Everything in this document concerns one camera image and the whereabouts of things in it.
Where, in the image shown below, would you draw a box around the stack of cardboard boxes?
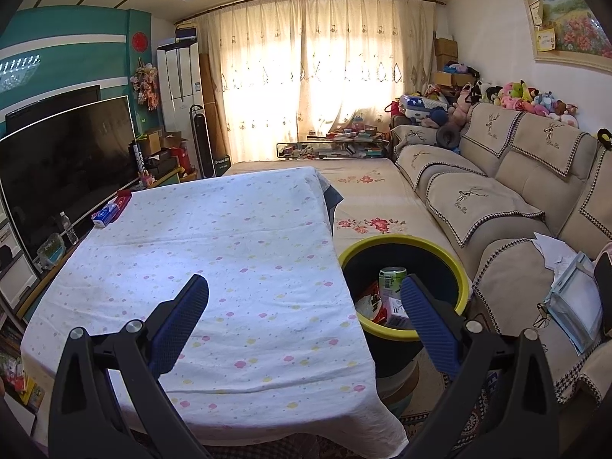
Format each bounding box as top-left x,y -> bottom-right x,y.
433,37 -> 476,88

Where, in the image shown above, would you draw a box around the yellow rimmed dark bin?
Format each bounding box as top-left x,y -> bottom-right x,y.
339,235 -> 472,407

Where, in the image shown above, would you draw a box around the framed flower painting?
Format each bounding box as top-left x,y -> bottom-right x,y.
519,0 -> 612,72

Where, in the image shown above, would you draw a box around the green white bottle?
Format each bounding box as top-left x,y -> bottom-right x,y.
379,266 -> 408,307

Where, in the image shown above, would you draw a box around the pile of plush toys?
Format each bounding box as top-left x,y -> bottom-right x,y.
421,79 -> 581,130

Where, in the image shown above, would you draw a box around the black white tower fan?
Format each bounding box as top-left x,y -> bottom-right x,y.
190,104 -> 215,180

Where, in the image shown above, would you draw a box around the blue tissue pack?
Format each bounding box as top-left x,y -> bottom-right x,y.
92,203 -> 120,228

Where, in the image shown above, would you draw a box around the white dotted tablecloth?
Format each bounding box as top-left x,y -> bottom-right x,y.
21,166 -> 409,445

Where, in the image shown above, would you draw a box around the hanging artificial flower decoration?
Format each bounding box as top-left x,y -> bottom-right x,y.
130,57 -> 160,111

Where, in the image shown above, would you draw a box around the open brown cardboard box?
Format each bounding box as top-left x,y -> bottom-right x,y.
138,129 -> 163,154
160,131 -> 189,151

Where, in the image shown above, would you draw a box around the white storage drawers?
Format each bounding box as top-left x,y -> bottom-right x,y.
0,220 -> 39,307

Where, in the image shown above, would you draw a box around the clear plastic pouch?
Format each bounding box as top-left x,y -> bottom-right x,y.
545,253 -> 604,355

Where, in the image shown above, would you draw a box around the cream embroidered curtain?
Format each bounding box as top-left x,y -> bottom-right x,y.
301,0 -> 437,139
194,0 -> 304,163

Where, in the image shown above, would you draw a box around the black flat monitor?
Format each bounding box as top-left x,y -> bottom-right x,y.
5,85 -> 102,122

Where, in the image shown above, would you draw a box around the large curved television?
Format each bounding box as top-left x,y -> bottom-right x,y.
0,96 -> 139,259

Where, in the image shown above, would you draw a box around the white standing air conditioner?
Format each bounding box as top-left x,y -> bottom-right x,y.
157,41 -> 204,146

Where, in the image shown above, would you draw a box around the beige floral sheet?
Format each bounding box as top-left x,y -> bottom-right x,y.
222,158 -> 460,269

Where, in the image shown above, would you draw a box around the beige sofa with deer covers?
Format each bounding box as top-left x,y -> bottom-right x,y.
389,103 -> 612,407

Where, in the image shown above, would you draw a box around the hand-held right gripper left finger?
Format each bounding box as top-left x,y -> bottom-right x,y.
48,273 -> 210,459

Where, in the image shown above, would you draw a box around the clear water bottle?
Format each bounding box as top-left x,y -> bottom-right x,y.
60,211 -> 80,246

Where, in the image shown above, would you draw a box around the cluttered glass coffee table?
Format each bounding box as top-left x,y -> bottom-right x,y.
276,131 -> 390,160

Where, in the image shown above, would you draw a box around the white crumpled paper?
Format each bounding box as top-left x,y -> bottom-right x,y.
533,232 -> 579,273

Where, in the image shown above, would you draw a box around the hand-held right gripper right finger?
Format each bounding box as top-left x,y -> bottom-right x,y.
400,275 -> 560,459

